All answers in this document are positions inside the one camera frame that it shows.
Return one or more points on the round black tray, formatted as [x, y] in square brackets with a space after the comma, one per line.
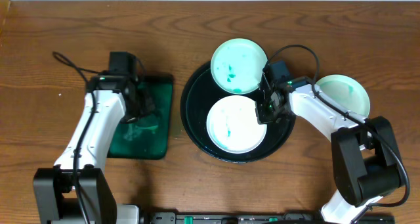
[199, 95]

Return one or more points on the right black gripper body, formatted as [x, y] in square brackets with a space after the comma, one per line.
[268, 112]

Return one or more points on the white plate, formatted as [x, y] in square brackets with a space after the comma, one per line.
[232, 125]

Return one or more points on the pale green plate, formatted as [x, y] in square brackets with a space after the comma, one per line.
[347, 92]
[237, 66]

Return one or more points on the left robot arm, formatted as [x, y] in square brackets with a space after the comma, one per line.
[75, 190]

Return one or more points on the green sponge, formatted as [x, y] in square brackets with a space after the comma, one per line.
[136, 130]

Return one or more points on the black rectangular water tray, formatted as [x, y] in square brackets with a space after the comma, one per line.
[149, 146]

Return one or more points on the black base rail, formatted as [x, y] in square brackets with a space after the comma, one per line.
[256, 218]

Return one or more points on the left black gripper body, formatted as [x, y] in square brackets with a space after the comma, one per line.
[144, 105]

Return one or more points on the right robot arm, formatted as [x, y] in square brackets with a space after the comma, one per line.
[366, 161]

